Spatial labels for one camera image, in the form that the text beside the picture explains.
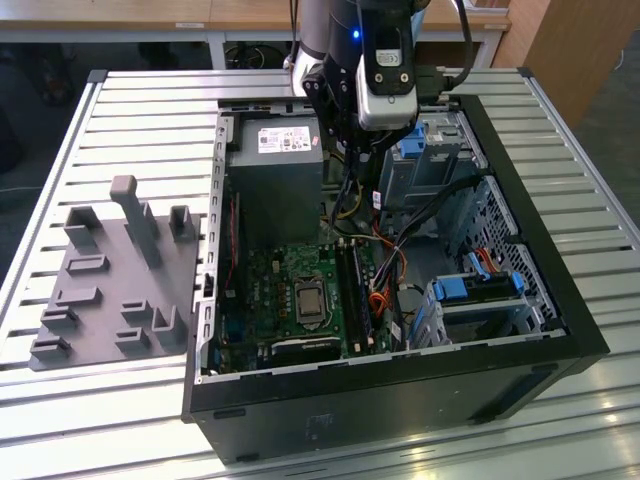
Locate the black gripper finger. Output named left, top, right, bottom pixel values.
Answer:
left=302, top=66, right=358, bottom=152
left=354, top=116, right=418, bottom=157

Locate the blue drive carrier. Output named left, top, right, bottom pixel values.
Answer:
left=392, top=122, right=426, bottom=160

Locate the metal drive bay cage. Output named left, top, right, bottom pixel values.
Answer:
left=377, top=107, right=489, bottom=211

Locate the grey power supply unit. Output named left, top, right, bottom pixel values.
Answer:
left=227, top=117, right=326, bottom=246

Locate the blue disk carrier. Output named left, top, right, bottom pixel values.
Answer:
left=429, top=272, right=526, bottom=306

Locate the silver CPU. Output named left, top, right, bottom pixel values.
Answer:
left=295, top=288, right=325, bottom=321

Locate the green motherboard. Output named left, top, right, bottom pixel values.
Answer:
left=214, top=239, right=396, bottom=371

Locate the metal CPU socket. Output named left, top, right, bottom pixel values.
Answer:
left=291, top=276, right=332, bottom=332

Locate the wooden cabinet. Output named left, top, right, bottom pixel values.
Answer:
left=492, top=0, right=640, bottom=126

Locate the metal disk bay cage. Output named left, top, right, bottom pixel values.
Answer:
left=409, top=279, right=556, bottom=351

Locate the wooden desk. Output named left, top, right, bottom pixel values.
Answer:
left=0, top=0, right=511, bottom=44

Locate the black graphics card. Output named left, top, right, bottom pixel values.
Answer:
left=269, top=335, right=344, bottom=366

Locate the black PC case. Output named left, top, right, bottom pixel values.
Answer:
left=180, top=92, right=611, bottom=464

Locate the grey parts rack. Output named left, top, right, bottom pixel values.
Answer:
left=28, top=174, right=209, bottom=372

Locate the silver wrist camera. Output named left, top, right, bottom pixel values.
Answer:
left=357, top=0, right=419, bottom=132

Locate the yellow wire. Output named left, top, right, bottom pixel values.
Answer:
left=322, top=149, right=364, bottom=221

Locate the black camera cable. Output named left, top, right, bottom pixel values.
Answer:
left=417, top=0, right=475, bottom=96

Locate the orange wire bundle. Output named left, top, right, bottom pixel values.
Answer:
left=368, top=292, right=394, bottom=319

